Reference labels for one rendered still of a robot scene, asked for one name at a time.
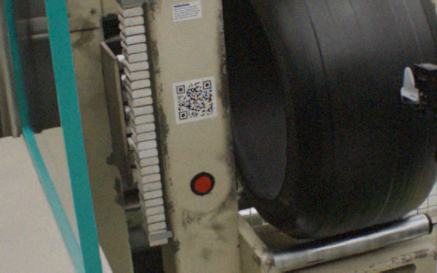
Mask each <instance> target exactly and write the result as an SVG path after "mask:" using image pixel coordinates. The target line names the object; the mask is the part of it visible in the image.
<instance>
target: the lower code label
mask: <svg viewBox="0 0 437 273"><path fill-rule="evenodd" d="M173 92H174V106H175V115H176V123H177V124H183V123H187V122H191V121H198V120H204V119H208V118H216V117H218V116H217V106H216V97H215V78H214V76H211V77H204V78H198V79H193V80H185V81H184V82H180V83H173Z"/></svg>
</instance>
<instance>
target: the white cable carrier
mask: <svg viewBox="0 0 437 273"><path fill-rule="evenodd" d="M140 5H142V3H139V4H133V5H124V6H121V5H118V11H120V13H118V19H119V20H120V21H121V22H120V23H119V28H120V29H121V32H120V37H121V38H122V41H121V46H122V47H124V48H123V49H122V55H124V58H123V62H124V64H125V65H126V66H125V67H124V72H125V73H126V76H125V80H126V82H127V85H126V88H127V90H128V93H127V97H128V98H129V101H128V104H127V106H128V107H130V109H129V111H128V114H129V116H130V120H129V121H130V124H131V127H130V131H131V133H133V134H132V135H131V139H132V140H133V141H134V143H132V147H133V148H134V150H135V152H134V157H135V158H136V160H135V165H136V166H137V167H136V172H137V174H138V175H137V181H138V182H139V183H138V189H139V190H140V192H139V197H140V204H141V206H142V207H141V209H140V210H141V212H142V213H143V214H142V220H143V227H144V229H145V232H146V233H147V235H148V236H150V235H154V234H161V233H165V232H169V231H170V229H169V226H168V224H167V223H165V215H164V213H163V212H164V208H163V205H162V204H163V201H162V198H161V196H162V191H161V190H160V188H161V187H162V186H161V183H160V174H159V172H158V171H159V166H158V165H157V164H158V163H159V160H158V157H157V155H158V153H157V149H156V140H155V139H154V138H156V133H155V131H154V130H155V125H154V123H153V122H156V121H157V114H156V113H155V112H154V111H153V108H152V106H151V105H150V104H152V98H151V97H150V95H151V89H150V88H149V86H150V81H149V79H148V78H149V71H148V70H147V68H148V67H149V65H148V62H147V61H146V59H147V54H146V53H145V52H144V51H146V44H145V43H144V42H145V41H146V39H145V36H144V35H143V34H142V33H144V27H143V25H142V24H143V23H144V19H143V17H142V16H141V14H143V9H142V8H141V7H140ZM147 242H148V241H147ZM148 243H149V245H150V246H158V245H161V244H165V243H168V239H167V238H166V239H162V240H156V241H152V242H148Z"/></svg>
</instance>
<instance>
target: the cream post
mask: <svg viewBox="0 0 437 273"><path fill-rule="evenodd" d="M147 1H148V2H144V3H142V5H140V7H141V8H142V9H143V14H141V16H142V17H143V19H144V23H143V24H142V25H143V27H144V33H142V34H143V35H144V36H145V39H146V41H145V42H144V43H145V44H146V51H144V52H145V53H146V54H147V59H146V61H147V62H148V65H149V67H148V68H147V70H148V71H149V78H148V79H149V81H150V86H149V88H150V89H151V95H150V97H151V98H152V104H150V105H151V106H152V108H153V111H154V112H155V113H156V114H157V121H156V122H153V123H154V125H155V130H154V131H155V133H156V138H154V139H155V140H156V149H157V153H158V155H157V157H158V160H159V163H158V164H157V165H158V166H159V171H158V172H159V174H160V183H161V186H162V187H161V188H160V190H161V191H162V196H161V198H162V201H163V204H162V205H163V208H164V212H163V213H164V215H165V223H167V224H168V226H169V229H170V231H172V236H173V237H172V238H171V239H169V238H168V243H165V244H161V245H162V258H163V265H164V273H241V268H242V266H241V248H240V237H239V231H240V225H239V214H238V204H237V185H236V175H235V164H234V145H233V135H231V124H230V119H231V115H230V105H229V95H228V75H227V65H226V55H225V39H224V27H223V15H222V0H147ZM198 1H201V8H202V17H199V18H197V19H191V20H183V21H178V22H174V20H173V12H172V5H177V4H183V3H188V2H198ZM211 76H214V78H215V97H216V106H217V116H218V117H216V118H208V119H204V120H198V121H191V122H187V123H183V124H177V123H176V115H175V106H174V92H173V83H180V82H184V81H185V80H193V79H198V78H204V77H211ZM202 176H205V177H208V178H209V179H210V180H211V183H212V185H211V187H210V189H209V190H208V191H206V192H204V193H201V192H198V191H197V190H196V189H195V187H194V182H195V180H196V179H197V178H198V177H202Z"/></svg>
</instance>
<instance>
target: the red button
mask: <svg viewBox="0 0 437 273"><path fill-rule="evenodd" d="M211 185H212V183H211V180H210V179H209V178H208V177H205V176H202V177H198V178H197V179H196V180H195V182H194V187H195V189H196V190H197V191H198V192H201V193H204V192H206V191H208V190H209V189H210V187H211Z"/></svg>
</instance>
